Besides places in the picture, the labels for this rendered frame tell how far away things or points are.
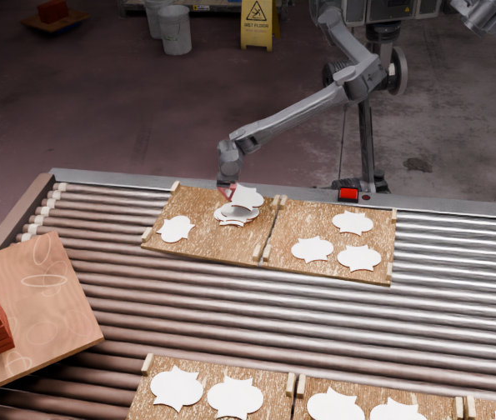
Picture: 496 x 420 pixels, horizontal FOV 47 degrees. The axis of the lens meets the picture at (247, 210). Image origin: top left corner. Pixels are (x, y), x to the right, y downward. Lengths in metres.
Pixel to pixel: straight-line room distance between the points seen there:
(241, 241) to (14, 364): 0.80
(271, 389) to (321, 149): 2.68
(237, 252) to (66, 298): 0.56
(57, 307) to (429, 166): 2.84
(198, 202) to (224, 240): 0.24
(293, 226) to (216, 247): 0.28
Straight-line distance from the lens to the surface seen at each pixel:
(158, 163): 4.00
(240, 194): 1.97
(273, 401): 1.55
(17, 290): 1.81
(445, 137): 4.30
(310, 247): 1.90
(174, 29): 5.39
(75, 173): 2.42
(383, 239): 1.96
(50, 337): 1.65
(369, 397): 1.57
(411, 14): 2.39
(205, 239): 1.95
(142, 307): 1.80
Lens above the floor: 2.25
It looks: 40 degrees down
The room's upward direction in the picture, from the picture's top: 3 degrees counter-clockwise
